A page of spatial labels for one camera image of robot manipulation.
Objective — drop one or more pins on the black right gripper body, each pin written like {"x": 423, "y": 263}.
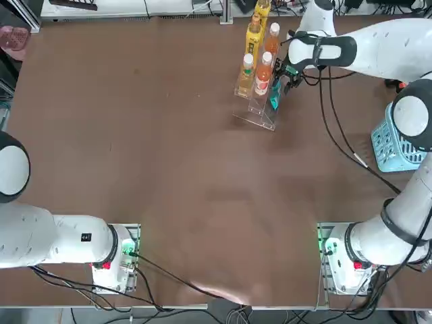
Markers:
{"x": 287, "y": 67}

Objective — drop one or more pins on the orange black barcode scanner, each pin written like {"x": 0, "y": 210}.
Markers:
{"x": 396, "y": 84}

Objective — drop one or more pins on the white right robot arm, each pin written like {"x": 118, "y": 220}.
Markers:
{"x": 381, "y": 44}

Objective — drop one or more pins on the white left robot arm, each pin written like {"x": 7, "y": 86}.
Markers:
{"x": 67, "y": 236}

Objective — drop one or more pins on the clear acrylic stepped shelf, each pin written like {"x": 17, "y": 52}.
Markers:
{"x": 266, "y": 118}

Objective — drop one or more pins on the light blue plastic basket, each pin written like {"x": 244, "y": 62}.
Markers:
{"x": 381, "y": 158}

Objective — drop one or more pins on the orange drink bottle white cap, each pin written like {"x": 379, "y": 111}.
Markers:
{"x": 272, "y": 42}
{"x": 264, "y": 77}

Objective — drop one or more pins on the pale tea bottle white cap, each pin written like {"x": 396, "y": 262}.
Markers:
{"x": 246, "y": 76}

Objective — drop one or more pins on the yellow drink bottle orange cap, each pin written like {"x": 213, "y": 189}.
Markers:
{"x": 254, "y": 37}
{"x": 262, "y": 10}

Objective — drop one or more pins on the black power strip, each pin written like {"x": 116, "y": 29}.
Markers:
{"x": 74, "y": 4}

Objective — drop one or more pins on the pink perforated slipper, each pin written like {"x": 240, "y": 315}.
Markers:
{"x": 13, "y": 42}

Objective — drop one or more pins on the aluminium camera post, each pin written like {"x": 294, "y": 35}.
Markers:
{"x": 226, "y": 11}

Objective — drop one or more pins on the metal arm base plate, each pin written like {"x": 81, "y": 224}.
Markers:
{"x": 135, "y": 233}
{"x": 324, "y": 236}

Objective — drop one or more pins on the aluminium frame profile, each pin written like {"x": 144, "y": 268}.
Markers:
{"x": 28, "y": 17}

